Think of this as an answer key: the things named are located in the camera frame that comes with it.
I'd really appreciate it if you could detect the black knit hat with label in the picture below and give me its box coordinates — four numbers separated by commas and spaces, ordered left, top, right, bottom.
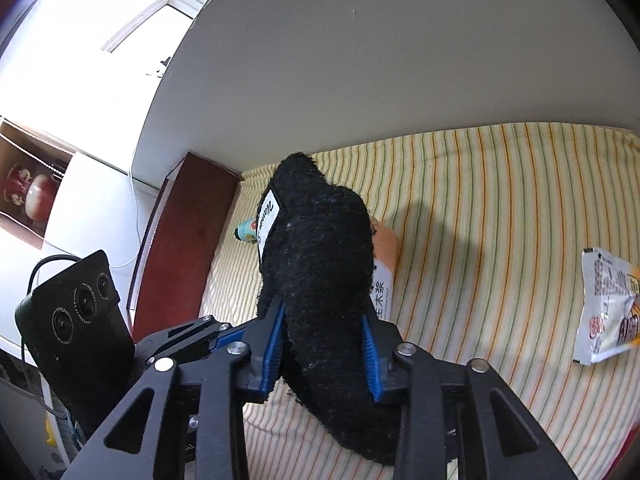
257, 153, 400, 466

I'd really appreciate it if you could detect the orange white tissue pack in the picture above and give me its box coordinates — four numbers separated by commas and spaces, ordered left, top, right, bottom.
370, 217, 397, 321

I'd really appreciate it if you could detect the white cable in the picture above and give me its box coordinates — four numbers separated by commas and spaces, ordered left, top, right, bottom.
112, 171, 144, 271

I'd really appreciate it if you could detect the white snack packet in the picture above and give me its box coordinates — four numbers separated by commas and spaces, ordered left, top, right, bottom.
573, 247, 639, 366

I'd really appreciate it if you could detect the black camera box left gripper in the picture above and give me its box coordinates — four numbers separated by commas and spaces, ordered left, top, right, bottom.
15, 250, 134, 437

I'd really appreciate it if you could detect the red white storage box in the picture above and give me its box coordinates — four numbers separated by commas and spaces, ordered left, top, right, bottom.
127, 152, 240, 341

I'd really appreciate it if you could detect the red round ornament on shelf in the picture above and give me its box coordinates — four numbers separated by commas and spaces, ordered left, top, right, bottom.
1, 164, 58, 223

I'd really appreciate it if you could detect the striped yellow mat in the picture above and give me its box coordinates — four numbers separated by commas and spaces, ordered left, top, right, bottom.
199, 121, 640, 480

